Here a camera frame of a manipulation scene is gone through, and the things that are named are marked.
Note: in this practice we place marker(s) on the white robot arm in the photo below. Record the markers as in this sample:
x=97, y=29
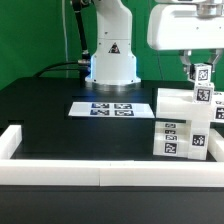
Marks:
x=113, y=65

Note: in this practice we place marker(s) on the white chair back part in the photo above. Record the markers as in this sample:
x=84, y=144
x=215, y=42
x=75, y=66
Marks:
x=178, y=104

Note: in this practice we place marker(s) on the white base tag sheet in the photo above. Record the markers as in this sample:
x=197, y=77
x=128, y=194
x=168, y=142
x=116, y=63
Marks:
x=111, y=110

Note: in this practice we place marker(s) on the small white tagged cube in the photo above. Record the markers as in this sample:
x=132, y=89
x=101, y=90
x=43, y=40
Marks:
x=202, y=72

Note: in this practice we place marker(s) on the white obstacle fence wall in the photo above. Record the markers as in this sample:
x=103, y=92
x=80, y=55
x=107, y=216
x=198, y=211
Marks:
x=101, y=173

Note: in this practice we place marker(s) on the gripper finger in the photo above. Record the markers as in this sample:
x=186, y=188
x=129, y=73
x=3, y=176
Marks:
x=188, y=67
x=215, y=56

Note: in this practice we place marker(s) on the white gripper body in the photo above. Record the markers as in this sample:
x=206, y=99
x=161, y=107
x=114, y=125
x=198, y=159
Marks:
x=186, y=25

